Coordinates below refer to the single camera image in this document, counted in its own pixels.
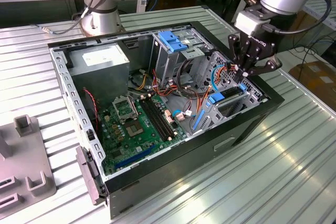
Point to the CPU socket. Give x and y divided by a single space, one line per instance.
134 129

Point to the grey parts rack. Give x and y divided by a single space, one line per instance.
23 155

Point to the green motherboard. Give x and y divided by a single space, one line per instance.
147 142

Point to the grey plastic case latch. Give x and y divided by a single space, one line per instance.
88 174

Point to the flat cardboard box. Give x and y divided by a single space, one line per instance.
315 77

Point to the grey disk bay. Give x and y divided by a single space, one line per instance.
253 95

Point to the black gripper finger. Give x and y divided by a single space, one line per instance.
267 66
237 51

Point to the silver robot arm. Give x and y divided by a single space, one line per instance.
105 19

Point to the black RAM slot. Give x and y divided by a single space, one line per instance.
162 119
157 119
166 119
153 119

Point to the black open PC case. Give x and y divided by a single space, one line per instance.
183 161

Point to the hard disk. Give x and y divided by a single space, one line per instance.
216 97

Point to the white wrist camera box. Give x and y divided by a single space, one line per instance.
249 23

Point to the grey power supply unit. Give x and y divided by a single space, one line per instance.
99 77

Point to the blue expansion slot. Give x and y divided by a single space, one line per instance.
134 157

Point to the grey optical drive cage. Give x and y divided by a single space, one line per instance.
168 64

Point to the blue plastic drive latch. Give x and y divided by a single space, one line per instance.
170 41

